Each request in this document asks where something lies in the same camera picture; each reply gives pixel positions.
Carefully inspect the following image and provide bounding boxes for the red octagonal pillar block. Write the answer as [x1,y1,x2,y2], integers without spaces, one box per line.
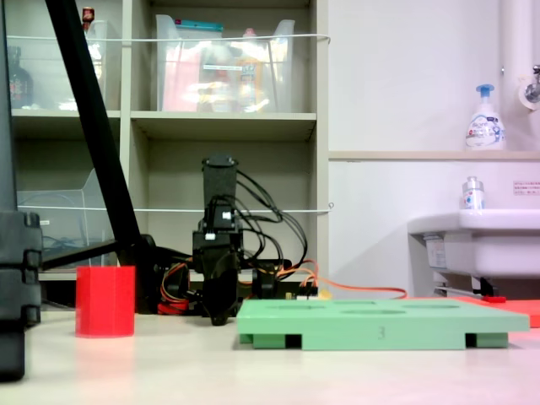
[75,265,137,339]

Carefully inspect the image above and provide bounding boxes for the green shape hole board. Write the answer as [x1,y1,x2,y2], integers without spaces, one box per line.
[235,298,531,352]

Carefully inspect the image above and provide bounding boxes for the red base pad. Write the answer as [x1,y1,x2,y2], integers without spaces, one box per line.
[157,297,189,316]

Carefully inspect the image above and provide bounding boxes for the black table clamp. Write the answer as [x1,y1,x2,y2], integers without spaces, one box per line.
[251,264,278,301]

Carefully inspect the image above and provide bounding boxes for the beige shelf unit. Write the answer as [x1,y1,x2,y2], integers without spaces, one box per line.
[3,0,331,312]

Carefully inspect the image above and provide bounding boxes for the black tripod leg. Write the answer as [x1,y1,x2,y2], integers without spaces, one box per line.
[44,0,159,316]
[40,239,120,271]

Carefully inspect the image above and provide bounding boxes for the clear slanted plastic bin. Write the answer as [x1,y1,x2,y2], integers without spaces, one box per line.
[16,168,120,273]

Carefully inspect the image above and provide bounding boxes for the orange bottle pink cap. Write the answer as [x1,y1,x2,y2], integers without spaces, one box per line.
[235,27,266,112]

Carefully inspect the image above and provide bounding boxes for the large clear plastic bin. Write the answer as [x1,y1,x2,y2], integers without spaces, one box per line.
[154,13,297,114]

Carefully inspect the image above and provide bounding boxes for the notched black stack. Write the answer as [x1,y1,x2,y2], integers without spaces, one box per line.
[0,210,44,383]

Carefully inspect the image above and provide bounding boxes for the teal lidded package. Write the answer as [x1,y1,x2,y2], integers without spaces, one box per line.
[174,18,224,40]

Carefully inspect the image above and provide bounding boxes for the dark grey upright panel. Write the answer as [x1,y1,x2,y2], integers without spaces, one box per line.
[0,0,19,212]

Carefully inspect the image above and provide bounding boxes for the dark glass bottle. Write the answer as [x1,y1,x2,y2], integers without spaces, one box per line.
[7,45,35,111]

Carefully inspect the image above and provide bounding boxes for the small clear sanitizer bottle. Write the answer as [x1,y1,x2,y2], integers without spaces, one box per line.
[460,175,487,211]

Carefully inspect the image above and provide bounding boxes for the white sink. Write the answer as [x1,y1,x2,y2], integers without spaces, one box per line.
[406,208,540,297]

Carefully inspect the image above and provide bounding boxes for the white blue soap pump bottle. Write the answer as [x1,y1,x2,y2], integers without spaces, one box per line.
[464,83,507,152]

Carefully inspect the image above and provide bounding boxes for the metal faucet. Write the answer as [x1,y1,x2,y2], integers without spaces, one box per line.
[517,63,540,112]

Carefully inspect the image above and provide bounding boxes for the orange wire loop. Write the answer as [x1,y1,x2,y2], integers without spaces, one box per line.
[159,262,199,314]

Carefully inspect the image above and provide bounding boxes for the thin black arm wire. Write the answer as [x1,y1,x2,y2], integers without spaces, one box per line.
[234,168,310,276]

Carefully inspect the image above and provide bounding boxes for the circuit board with wires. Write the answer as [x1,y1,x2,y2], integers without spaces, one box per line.
[281,288,332,302]

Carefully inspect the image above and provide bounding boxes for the long orange cable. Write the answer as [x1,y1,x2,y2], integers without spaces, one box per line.
[303,259,408,301]

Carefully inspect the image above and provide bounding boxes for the red printed wall label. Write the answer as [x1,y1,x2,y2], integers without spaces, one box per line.
[512,181,540,197]

